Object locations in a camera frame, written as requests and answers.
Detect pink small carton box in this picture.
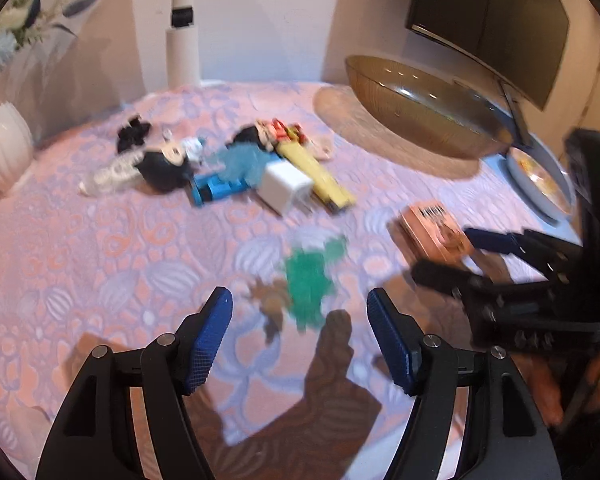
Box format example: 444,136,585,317
400,200,472,264

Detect green spiky toy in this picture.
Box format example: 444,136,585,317
249,234,349,344

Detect yellow lighter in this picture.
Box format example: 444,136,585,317
276,141,356,212

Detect white charger cube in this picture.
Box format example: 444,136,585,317
256,160,314,216

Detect black-haired red anime figurine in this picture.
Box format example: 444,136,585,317
226,118,334,162

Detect translucent teal wave figure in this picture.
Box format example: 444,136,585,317
208,143,279,188

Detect clear correction tape dispenser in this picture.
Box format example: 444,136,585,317
79,150,145,197

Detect blue lighter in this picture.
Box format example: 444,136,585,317
189,174,250,207

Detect black round-head figurine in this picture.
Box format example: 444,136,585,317
134,136,206,194

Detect person right hand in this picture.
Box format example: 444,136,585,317
513,352,600,427

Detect grey plate with food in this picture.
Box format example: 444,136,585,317
506,143,577,222

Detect amber glass bowl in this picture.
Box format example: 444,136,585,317
346,55,514,160

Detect pink patterned tablecloth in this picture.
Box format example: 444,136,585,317
0,80,581,480

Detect black television screen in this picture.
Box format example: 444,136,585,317
406,0,569,108

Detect white ribbed vase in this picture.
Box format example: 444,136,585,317
0,102,34,195

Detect black dragon figurine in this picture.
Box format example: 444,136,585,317
117,116,151,154

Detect white lamp pole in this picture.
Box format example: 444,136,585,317
166,0,201,89

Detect blue white artificial flowers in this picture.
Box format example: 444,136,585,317
0,0,98,73

